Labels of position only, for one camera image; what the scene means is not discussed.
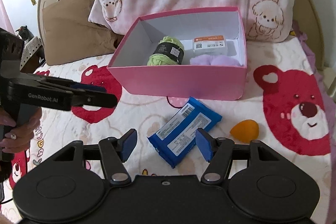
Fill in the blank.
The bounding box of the purple plush toy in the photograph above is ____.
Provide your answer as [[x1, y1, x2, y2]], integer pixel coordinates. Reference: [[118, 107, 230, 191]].
[[190, 55, 241, 67]]

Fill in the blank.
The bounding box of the clear box with orange label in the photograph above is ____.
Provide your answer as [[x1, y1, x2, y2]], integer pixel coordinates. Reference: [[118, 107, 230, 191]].
[[193, 35, 228, 56]]

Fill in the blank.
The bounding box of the green yarn ball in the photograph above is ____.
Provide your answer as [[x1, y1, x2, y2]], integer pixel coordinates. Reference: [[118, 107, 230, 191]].
[[147, 36, 185, 66]]

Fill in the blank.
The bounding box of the person's left hand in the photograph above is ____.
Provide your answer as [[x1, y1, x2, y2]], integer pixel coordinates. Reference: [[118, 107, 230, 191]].
[[1, 107, 42, 153]]

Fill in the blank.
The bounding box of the orange makeup sponge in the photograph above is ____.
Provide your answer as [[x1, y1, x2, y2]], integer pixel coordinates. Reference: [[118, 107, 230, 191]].
[[230, 119, 259, 143]]

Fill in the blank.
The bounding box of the blue wet wipes pack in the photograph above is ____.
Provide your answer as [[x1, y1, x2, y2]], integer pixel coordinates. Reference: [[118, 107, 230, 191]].
[[148, 97, 222, 168]]

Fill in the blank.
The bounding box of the dark cat figurine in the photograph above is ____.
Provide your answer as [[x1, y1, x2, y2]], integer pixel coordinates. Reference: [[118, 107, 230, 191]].
[[16, 26, 34, 42]]

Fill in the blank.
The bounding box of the brown pillow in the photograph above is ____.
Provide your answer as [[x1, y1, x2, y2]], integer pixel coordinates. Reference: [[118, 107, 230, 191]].
[[42, 0, 123, 65]]

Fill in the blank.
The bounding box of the pink cardboard box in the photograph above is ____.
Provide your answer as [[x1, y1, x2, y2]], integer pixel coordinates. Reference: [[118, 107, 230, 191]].
[[107, 7, 247, 101]]

